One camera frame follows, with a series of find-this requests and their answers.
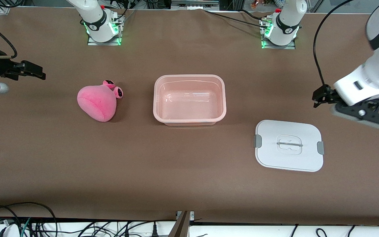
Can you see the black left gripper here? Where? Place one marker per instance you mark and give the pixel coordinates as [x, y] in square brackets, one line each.
[325, 94]

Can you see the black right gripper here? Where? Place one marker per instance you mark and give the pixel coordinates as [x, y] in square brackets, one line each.
[0, 67]

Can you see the grey lid latch clip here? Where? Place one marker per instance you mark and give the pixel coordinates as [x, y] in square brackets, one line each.
[320, 147]
[257, 141]

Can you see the white plastic box lid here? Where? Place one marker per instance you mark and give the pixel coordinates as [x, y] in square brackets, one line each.
[275, 158]

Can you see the pink plush toy with eyes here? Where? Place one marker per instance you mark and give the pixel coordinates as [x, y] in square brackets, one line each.
[97, 103]

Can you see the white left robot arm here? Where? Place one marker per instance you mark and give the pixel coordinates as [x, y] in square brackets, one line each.
[373, 75]

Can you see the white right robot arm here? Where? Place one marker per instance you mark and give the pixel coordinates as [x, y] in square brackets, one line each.
[95, 19]

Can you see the small orange object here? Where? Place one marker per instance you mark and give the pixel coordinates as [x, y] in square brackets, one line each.
[256, 4]

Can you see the black power plug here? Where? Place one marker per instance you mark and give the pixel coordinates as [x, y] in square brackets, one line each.
[154, 230]

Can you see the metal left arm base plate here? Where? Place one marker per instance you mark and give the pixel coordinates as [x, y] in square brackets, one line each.
[290, 46]

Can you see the small aluminium corner bracket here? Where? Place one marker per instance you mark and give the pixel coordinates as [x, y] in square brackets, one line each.
[4, 10]

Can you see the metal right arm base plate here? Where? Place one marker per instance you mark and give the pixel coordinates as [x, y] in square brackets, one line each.
[92, 41]

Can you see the aluminium profile post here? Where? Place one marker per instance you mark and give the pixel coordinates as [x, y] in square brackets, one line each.
[181, 227]

